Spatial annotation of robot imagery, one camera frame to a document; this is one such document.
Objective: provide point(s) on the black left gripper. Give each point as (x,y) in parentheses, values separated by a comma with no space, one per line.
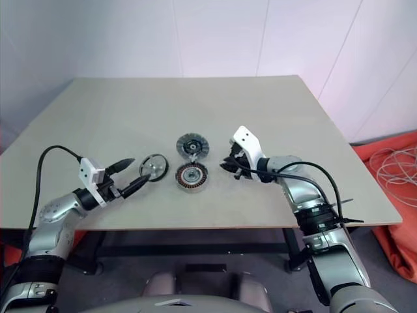
(110,191)

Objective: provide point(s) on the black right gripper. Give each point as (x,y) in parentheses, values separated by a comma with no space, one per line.
(236,150)

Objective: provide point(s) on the silver motor end cover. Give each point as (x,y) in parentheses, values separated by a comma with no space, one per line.
(192,146)

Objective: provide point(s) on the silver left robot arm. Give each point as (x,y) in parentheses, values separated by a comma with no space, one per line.
(55,208)

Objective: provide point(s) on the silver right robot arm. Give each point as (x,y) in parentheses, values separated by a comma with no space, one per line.
(303,192)

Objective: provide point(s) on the round metal slotted disc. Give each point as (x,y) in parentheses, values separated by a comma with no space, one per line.
(190,176)

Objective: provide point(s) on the grey-brown rounded shape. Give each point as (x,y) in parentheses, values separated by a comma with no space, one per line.
(161,283)
(252,287)

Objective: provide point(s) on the orange fabric cushion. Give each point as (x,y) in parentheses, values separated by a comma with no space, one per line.
(397,247)
(9,252)

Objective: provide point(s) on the grey robot torso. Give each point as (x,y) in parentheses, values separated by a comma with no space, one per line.
(202,304)

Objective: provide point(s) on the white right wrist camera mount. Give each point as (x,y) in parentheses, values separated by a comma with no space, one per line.
(249,140)

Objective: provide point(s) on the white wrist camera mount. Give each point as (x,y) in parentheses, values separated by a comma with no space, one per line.
(88,171)
(249,140)

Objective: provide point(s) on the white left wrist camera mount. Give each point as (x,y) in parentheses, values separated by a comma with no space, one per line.
(88,171)

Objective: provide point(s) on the black metal table frame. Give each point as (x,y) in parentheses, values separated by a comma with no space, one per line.
(195,249)

